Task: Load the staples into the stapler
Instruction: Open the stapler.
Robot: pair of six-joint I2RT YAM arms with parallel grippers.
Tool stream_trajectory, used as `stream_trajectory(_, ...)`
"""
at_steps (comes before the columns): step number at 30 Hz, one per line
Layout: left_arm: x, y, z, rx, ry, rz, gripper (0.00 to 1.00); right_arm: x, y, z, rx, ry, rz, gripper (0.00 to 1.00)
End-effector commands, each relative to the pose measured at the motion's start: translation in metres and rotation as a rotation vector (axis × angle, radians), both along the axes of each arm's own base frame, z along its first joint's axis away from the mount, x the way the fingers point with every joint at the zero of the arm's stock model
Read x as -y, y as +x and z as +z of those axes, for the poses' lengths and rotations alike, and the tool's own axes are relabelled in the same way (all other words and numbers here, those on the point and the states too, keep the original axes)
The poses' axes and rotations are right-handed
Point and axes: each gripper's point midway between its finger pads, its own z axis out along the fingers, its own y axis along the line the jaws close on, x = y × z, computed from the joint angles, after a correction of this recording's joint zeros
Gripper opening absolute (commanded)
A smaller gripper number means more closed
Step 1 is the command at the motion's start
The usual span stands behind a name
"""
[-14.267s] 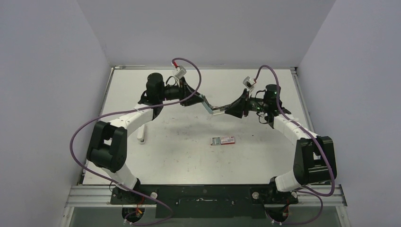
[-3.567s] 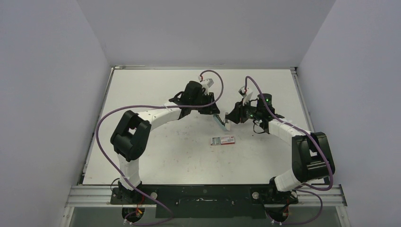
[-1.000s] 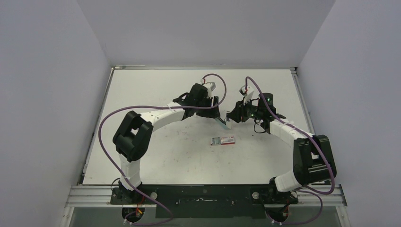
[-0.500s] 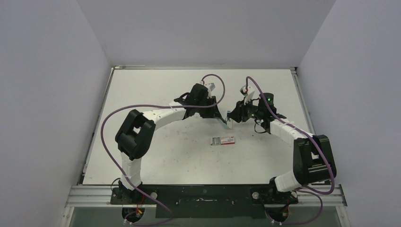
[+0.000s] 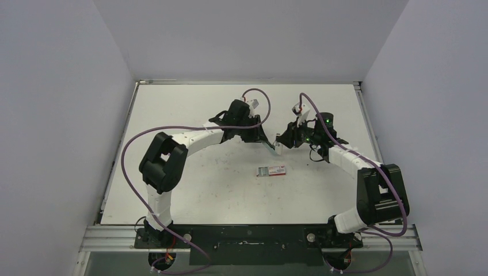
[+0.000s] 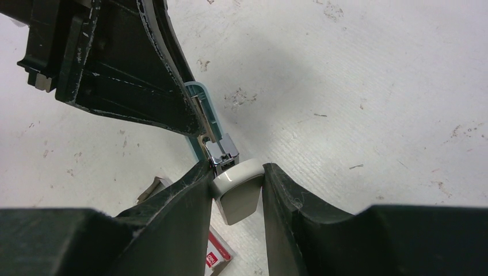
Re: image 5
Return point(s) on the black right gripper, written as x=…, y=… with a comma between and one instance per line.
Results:
x=291, y=134

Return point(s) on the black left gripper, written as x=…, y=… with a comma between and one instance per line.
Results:
x=256, y=135

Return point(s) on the light blue stapler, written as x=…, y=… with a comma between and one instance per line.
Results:
x=275, y=147

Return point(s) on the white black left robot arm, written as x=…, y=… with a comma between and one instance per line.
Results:
x=163, y=163

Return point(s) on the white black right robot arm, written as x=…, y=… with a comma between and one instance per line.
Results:
x=380, y=191

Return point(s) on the red white staple box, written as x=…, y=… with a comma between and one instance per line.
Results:
x=271, y=171

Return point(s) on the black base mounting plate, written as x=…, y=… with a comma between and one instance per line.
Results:
x=259, y=244

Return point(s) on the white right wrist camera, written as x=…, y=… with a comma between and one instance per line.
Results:
x=301, y=110

